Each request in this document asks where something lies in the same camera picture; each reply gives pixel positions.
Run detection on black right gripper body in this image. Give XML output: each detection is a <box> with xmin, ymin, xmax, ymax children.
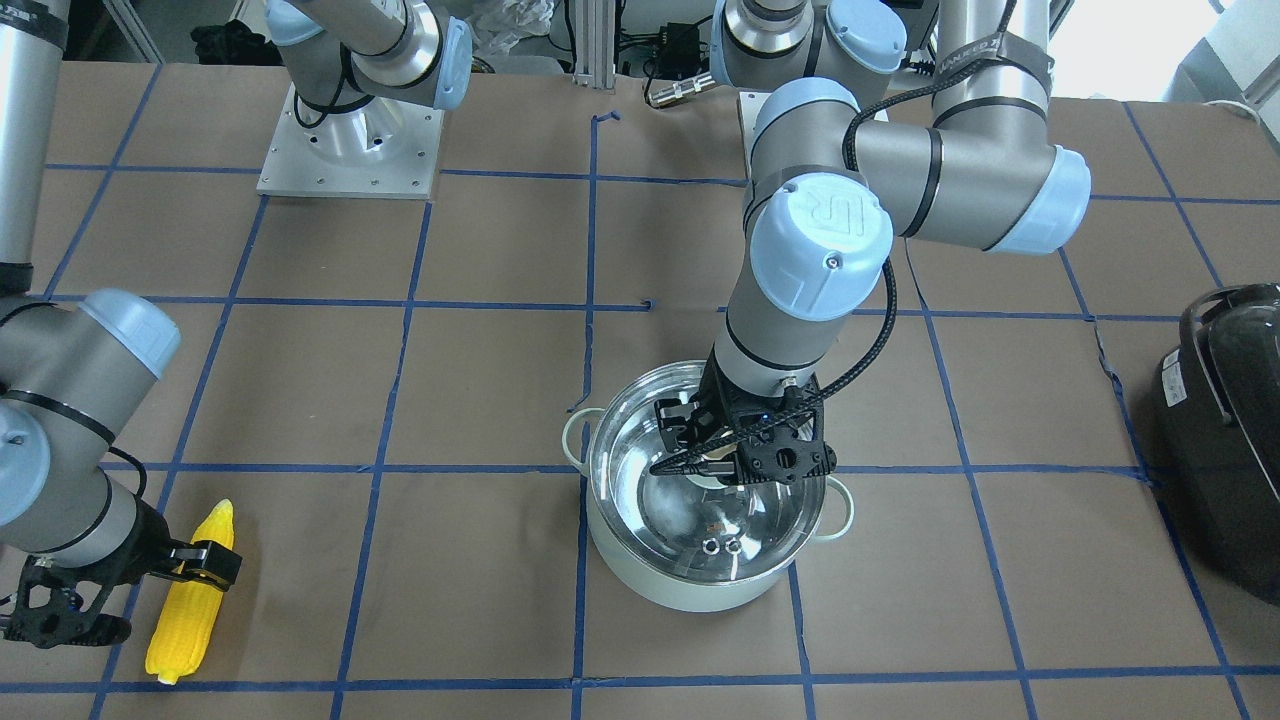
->
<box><xmin>20</xmin><ymin>500</ymin><xmax>191</xmax><ymax>597</ymax></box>

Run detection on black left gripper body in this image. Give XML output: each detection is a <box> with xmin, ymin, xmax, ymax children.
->
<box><xmin>654</xmin><ymin>365</ymin><xmax>826</xmax><ymax>466</ymax></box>

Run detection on yellow toy corn cob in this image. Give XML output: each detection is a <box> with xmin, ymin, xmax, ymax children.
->
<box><xmin>145</xmin><ymin>498</ymin><xmax>236</xmax><ymax>685</ymax></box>

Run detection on glass pot lid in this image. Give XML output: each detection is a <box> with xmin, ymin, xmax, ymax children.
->
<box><xmin>586</xmin><ymin>363</ymin><xmax>827</xmax><ymax>583</ymax></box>

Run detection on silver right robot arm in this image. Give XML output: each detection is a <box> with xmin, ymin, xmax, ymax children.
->
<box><xmin>3</xmin><ymin>1</ymin><xmax>474</xmax><ymax>587</ymax></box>

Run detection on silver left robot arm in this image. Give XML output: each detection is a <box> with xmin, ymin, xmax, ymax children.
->
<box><xmin>652</xmin><ymin>1</ymin><xmax>1091</xmax><ymax>484</ymax></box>

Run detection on white pot with steel rim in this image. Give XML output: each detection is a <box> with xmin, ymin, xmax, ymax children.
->
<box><xmin>562</xmin><ymin>360</ymin><xmax>858</xmax><ymax>612</ymax></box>

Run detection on dark brown rice cooker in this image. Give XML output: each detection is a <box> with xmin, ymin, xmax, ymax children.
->
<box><xmin>1156</xmin><ymin>283</ymin><xmax>1279</xmax><ymax>605</ymax></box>

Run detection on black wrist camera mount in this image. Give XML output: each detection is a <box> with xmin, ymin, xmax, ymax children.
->
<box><xmin>3</xmin><ymin>556</ymin><xmax>132</xmax><ymax>650</ymax></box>

